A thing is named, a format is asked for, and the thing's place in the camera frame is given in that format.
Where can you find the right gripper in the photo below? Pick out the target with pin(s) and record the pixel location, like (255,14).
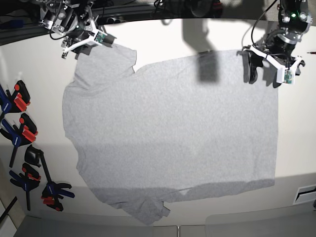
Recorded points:
(79,37)

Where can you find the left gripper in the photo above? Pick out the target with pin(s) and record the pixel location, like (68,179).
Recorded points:
(278,53)

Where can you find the grey T-shirt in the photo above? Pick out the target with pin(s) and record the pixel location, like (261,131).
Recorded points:
(177,130)

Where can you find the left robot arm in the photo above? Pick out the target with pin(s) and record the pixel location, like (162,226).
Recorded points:
(294,20)

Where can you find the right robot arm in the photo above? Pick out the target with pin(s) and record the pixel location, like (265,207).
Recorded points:
(71,22)

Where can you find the blue red clamp top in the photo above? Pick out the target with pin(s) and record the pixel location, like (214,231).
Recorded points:
(16,102)

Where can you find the blue red clamp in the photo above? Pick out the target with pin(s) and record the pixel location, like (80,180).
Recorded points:
(27,181)
(23,135)
(16,102)

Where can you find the white vent plate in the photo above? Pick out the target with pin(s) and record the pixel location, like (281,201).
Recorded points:
(305,194)

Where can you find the blue red clamp lower left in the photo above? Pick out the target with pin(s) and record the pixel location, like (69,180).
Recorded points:
(27,181)

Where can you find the black bar clamp long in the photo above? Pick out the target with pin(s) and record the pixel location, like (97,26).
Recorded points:
(53,192)

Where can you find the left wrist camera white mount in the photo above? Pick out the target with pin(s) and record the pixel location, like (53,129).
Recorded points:
(283,75)

